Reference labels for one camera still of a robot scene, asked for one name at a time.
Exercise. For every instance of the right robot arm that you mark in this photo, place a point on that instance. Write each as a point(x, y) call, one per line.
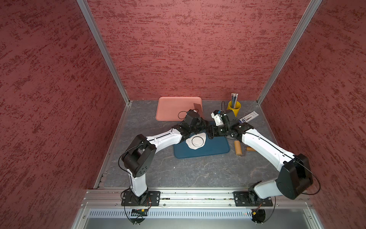
point(295, 175)

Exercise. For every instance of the aluminium front rail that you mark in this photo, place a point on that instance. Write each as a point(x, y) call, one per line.
point(191, 198)

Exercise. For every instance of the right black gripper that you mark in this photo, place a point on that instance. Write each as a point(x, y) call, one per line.
point(212, 130)

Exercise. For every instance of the white dough piece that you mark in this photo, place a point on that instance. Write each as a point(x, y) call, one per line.
point(189, 141)

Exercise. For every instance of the wooden rolling pin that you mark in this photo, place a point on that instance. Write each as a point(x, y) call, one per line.
point(241, 149)

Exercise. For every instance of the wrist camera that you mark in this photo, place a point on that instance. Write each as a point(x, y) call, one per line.
point(195, 110)
point(217, 117)

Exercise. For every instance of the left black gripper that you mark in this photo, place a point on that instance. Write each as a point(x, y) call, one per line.
point(203, 123)

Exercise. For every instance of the teal tray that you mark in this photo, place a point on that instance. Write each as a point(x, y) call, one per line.
point(215, 146)

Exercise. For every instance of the yellow cup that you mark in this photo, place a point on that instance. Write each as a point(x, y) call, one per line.
point(235, 111)

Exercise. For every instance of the white blue pencil box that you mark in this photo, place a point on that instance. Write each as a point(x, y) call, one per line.
point(249, 117)

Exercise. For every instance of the corner aluminium post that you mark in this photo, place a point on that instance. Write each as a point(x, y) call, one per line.
point(297, 34)
point(103, 48)

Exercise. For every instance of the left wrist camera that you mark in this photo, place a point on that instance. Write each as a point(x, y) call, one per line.
point(195, 110)

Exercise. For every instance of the left corner aluminium post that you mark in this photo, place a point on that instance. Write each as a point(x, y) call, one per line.
point(103, 48)

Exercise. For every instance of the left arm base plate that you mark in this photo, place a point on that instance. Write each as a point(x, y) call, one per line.
point(147, 199)

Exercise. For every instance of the pink tray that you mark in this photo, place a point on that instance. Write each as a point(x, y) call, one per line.
point(171, 108)

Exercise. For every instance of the right corner aluminium post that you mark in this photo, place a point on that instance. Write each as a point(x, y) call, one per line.
point(297, 34)

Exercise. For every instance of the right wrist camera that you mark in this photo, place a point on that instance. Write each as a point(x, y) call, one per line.
point(217, 117)

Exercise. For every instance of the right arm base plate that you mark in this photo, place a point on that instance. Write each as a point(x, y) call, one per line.
point(243, 199)

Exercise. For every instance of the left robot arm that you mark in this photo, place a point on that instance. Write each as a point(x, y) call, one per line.
point(140, 153)

